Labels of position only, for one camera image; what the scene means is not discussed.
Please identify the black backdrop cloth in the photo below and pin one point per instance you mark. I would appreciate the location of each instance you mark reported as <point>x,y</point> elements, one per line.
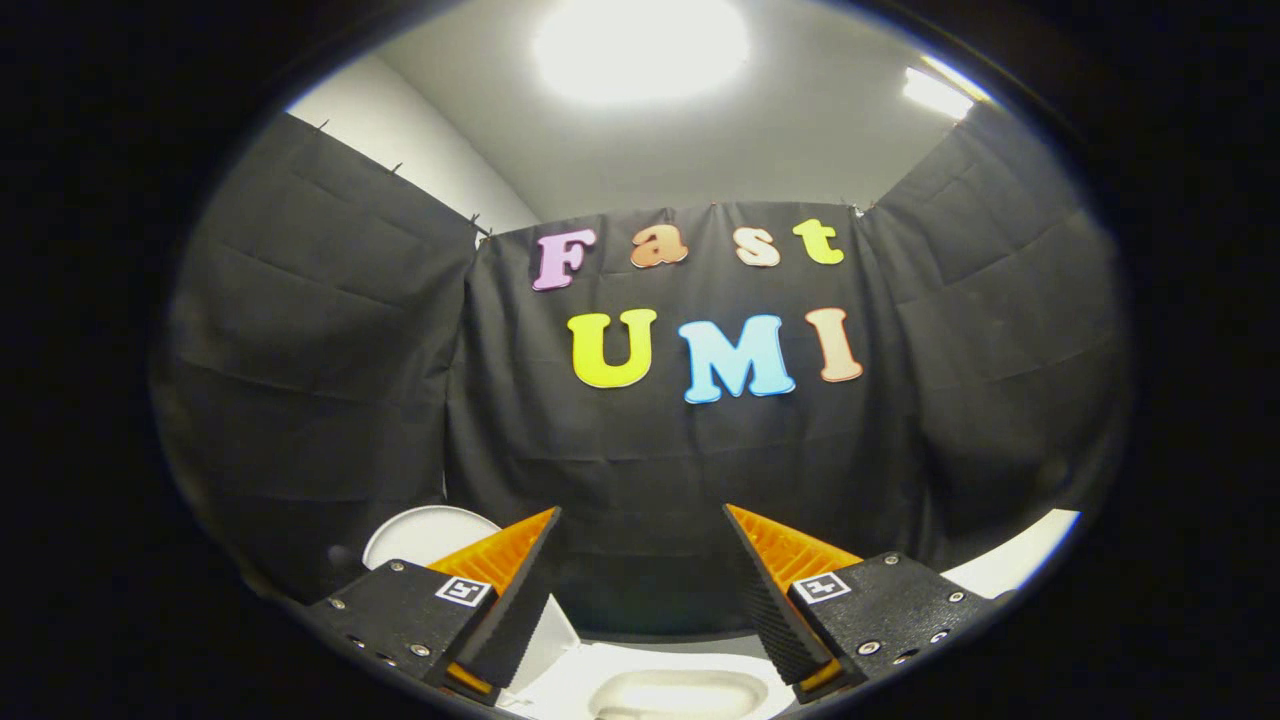
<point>640,470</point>

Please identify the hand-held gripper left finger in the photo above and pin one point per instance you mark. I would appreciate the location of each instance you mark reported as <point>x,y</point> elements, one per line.
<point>510,600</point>

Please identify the large ceiling light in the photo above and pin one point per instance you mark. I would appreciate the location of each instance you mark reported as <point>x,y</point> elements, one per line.
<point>640,45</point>

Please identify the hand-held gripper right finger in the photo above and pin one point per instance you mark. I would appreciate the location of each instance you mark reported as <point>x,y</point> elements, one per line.
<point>765,600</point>

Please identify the small ceiling light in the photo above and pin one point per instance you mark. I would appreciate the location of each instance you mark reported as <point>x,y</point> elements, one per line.
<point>938,92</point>

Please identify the grey drawer cabinet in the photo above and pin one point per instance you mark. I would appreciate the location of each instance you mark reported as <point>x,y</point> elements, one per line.
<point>1020,560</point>

